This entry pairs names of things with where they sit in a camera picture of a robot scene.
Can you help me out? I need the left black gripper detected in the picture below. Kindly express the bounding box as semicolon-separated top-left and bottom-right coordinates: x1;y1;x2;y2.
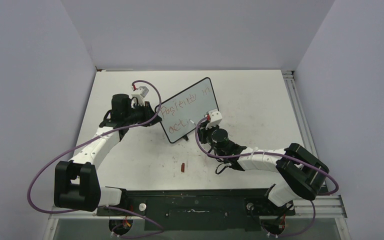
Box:
124;101;162;127

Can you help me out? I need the small black-framed whiteboard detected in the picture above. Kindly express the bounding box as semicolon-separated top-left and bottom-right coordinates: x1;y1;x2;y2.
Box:
154;77;219;144

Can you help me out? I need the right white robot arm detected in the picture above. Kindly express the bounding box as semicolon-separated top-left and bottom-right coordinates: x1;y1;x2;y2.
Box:
195;119;330;214

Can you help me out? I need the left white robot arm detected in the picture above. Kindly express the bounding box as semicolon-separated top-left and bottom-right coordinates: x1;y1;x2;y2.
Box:
53;93;162;216

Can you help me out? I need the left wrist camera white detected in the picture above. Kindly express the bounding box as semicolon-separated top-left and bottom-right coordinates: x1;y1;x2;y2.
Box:
131;86;149;106

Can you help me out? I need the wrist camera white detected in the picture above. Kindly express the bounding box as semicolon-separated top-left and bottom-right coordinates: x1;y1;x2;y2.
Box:
131;86;149;106
205;109;223;129

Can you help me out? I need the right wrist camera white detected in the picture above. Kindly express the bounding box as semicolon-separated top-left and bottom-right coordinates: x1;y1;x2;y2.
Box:
205;109;223;129

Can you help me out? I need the aluminium frame rail right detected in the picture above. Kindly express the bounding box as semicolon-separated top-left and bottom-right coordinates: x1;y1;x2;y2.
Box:
281;70;327;188

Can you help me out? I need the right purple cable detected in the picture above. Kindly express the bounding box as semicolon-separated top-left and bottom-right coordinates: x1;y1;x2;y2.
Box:
194;115;340;196

